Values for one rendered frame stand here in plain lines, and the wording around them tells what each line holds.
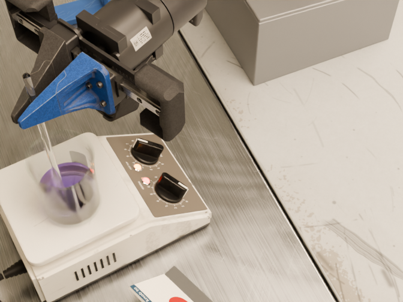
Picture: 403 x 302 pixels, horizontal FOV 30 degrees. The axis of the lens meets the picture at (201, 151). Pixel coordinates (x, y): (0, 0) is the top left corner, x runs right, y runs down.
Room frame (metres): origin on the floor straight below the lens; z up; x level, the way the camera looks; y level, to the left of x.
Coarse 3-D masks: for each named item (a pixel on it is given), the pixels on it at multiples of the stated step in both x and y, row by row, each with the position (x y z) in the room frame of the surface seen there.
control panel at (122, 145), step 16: (112, 144) 0.48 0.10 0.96; (128, 144) 0.48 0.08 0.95; (128, 160) 0.46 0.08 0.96; (160, 160) 0.47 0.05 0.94; (144, 176) 0.44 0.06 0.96; (176, 176) 0.45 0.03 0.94; (144, 192) 0.41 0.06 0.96; (192, 192) 0.43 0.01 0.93; (160, 208) 0.40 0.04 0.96; (176, 208) 0.40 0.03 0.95; (192, 208) 0.41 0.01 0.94
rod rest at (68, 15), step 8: (80, 0) 0.76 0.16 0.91; (88, 0) 0.76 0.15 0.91; (96, 0) 0.76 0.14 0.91; (104, 0) 0.74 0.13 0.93; (56, 8) 0.74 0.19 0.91; (64, 8) 0.74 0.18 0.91; (72, 8) 0.74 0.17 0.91; (80, 8) 0.74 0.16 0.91; (88, 8) 0.74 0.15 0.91; (96, 8) 0.74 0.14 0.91; (64, 16) 0.73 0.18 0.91; (72, 16) 0.73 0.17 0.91; (72, 24) 0.72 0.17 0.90
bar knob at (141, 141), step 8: (136, 144) 0.47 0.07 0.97; (144, 144) 0.47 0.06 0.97; (152, 144) 0.48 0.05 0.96; (160, 144) 0.48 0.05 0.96; (136, 152) 0.47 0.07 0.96; (144, 152) 0.47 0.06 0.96; (152, 152) 0.47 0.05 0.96; (160, 152) 0.47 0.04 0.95; (144, 160) 0.46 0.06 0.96; (152, 160) 0.46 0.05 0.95
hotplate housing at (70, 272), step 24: (120, 168) 0.44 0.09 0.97; (144, 216) 0.38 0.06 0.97; (168, 216) 0.39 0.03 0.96; (192, 216) 0.40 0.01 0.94; (96, 240) 0.36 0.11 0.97; (120, 240) 0.36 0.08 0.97; (144, 240) 0.37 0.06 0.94; (168, 240) 0.38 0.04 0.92; (24, 264) 0.34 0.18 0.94; (48, 264) 0.33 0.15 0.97; (72, 264) 0.33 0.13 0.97; (96, 264) 0.34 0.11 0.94; (120, 264) 0.35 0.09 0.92; (48, 288) 0.32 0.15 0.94; (72, 288) 0.33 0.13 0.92
